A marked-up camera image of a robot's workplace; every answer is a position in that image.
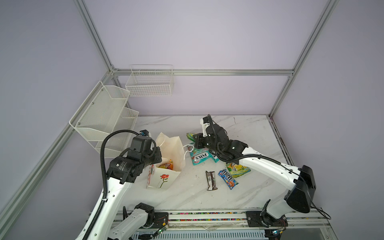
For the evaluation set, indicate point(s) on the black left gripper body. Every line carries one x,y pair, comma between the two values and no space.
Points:
154,157

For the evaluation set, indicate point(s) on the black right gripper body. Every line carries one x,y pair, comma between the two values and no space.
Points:
201,142

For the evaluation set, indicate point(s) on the pink Fox's fruits candy bag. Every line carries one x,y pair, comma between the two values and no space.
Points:
168,165

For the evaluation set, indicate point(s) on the white flowered paper bag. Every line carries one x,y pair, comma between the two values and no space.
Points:
164,174

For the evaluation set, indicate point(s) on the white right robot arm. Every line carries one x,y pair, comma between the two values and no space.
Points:
299,183

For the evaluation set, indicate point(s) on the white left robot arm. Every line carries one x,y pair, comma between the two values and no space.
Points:
117,181

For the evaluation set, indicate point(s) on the green Fox's Spring Tea bag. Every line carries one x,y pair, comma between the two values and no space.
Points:
192,136

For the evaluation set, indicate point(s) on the teal green Fox's candy bag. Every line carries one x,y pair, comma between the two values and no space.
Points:
214,156

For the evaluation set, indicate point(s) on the green yellow Fox's candy bag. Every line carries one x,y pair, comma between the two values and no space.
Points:
237,170

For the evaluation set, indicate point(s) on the brown chocolate bar wrapper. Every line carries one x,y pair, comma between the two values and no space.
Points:
211,181

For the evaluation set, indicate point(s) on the blue M&M's packet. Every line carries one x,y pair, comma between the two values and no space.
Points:
228,179

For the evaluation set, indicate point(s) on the white mesh two-tier shelf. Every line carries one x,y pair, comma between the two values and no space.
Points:
104,111

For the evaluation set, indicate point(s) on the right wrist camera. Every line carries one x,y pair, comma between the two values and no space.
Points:
204,123

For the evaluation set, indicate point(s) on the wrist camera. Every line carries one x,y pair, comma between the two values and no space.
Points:
204,123
145,133

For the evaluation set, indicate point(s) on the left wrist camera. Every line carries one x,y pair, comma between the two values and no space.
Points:
145,133

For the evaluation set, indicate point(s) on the white wire basket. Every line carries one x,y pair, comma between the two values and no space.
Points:
151,81

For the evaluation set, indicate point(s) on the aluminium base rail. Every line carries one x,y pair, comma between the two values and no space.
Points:
243,219

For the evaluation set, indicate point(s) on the aluminium frame post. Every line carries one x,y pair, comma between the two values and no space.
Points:
91,27

